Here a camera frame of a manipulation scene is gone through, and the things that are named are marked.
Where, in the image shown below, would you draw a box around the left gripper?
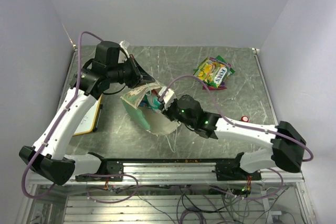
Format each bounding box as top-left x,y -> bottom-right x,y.
108,54 -> 156,89

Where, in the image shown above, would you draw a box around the green printed paper bag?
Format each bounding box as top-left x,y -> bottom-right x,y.
121,82 -> 180,139

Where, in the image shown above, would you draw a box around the purple candy packet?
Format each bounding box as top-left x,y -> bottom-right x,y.
203,81 -> 227,91

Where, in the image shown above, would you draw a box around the green yellow candy packet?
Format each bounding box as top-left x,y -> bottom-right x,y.
215,55 -> 235,77

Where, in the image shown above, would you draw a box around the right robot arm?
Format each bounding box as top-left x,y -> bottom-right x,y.
159,95 -> 306,180

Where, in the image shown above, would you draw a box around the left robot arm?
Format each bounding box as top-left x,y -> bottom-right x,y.
19,41 -> 155,185

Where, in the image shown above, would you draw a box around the red black stamp knob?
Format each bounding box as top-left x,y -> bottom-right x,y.
240,115 -> 249,122

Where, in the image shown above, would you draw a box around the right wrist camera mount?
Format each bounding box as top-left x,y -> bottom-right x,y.
158,86 -> 176,110

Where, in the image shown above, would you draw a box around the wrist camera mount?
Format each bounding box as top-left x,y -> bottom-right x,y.
118,40 -> 130,63
158,86 -> 176,110

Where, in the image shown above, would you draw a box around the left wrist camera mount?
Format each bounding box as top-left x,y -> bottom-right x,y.
118,40 -> 130,63

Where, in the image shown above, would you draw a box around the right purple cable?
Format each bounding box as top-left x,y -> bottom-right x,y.
161,74 -> 314,201

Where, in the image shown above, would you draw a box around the aluminium frame rail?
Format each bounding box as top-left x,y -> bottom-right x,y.
28,161 -> 305,187

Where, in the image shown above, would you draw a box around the small whiteboard yellow frame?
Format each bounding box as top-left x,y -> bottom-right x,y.
73,96 -> 103,136

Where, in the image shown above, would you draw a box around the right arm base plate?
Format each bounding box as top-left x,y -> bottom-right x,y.
212,158 -> 261,181

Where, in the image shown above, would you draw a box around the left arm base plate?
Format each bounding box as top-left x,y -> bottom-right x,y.
75,161 -> 124,182

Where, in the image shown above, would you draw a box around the loose wires under table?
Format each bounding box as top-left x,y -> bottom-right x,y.
86,173 -> 289,224

